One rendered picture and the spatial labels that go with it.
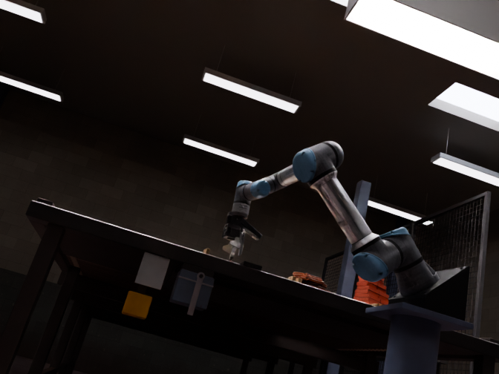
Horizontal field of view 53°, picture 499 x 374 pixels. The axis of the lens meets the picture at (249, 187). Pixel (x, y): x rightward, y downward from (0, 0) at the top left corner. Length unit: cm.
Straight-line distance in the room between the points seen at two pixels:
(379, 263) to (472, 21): 243
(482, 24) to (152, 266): 284
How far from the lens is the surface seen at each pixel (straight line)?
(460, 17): 384
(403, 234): 191
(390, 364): 188
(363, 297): 314
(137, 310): 190
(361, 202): 454
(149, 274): 194
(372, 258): 178
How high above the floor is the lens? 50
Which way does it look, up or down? 21 degrees up
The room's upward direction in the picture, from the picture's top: 15 degrees clockwise
